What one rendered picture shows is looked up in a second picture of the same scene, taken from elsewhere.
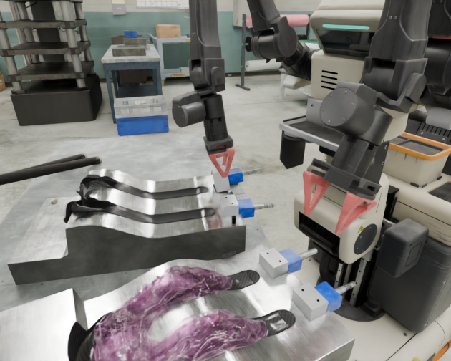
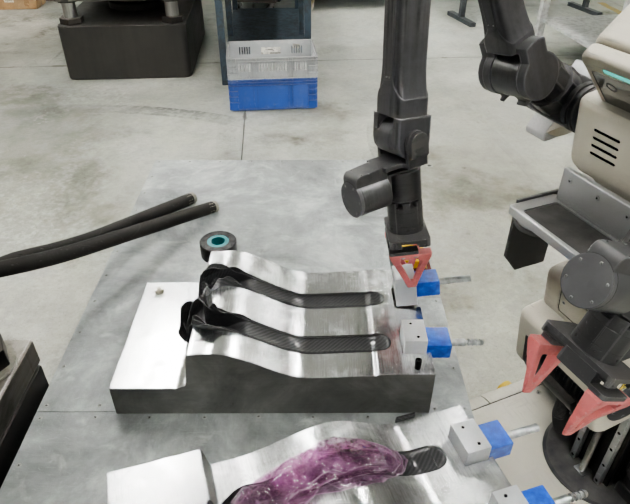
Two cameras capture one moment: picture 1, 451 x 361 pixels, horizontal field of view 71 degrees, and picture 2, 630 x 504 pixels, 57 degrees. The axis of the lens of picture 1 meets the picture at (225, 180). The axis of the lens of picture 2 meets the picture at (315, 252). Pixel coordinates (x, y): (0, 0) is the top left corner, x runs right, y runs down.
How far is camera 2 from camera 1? 25 cm
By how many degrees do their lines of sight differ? 12
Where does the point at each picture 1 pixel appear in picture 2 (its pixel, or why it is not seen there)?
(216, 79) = (414, 151)
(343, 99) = (596, 273)
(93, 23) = not seen: outside the picture
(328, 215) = not seen: hidden behind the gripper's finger
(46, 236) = (153, 349)
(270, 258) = (466, 436)
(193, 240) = (356, 385)
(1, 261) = (93, 374)
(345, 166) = (590, 348)
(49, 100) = (119, 38)
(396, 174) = not seen: outside the picture
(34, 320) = (159, 488)
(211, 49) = (412, 105)
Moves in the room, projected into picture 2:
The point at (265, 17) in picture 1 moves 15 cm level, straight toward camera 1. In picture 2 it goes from (507, 38) to (503, 70)
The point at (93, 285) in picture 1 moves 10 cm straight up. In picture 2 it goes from (215, 429) to (208, 385)
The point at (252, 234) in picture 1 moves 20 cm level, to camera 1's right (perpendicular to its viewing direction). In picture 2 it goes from (444, 376) to (566, 392)
